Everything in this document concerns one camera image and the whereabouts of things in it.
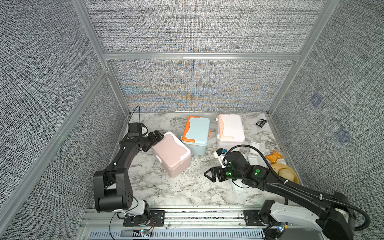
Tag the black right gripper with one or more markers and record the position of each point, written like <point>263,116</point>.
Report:
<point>214,171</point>

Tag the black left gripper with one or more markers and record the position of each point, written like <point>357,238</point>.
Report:
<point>158,137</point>

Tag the pink white medicine box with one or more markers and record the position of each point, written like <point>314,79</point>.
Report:
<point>173,154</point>

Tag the blue orange medicine box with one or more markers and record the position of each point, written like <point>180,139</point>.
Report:
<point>196,135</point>

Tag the white pink medicine chest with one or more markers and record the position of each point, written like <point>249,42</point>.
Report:
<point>230,131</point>

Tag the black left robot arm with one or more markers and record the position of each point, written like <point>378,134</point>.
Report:
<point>112,186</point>

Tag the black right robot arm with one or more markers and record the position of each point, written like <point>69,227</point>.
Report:
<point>332,215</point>

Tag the orange plastic toy piece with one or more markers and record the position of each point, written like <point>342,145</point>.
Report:
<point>274,157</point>

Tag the black foil sachet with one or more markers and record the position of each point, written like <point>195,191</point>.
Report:
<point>261,123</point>

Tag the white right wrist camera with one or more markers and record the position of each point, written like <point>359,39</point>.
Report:
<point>220,154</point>

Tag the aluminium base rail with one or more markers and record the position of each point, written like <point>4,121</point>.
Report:
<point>190,223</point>

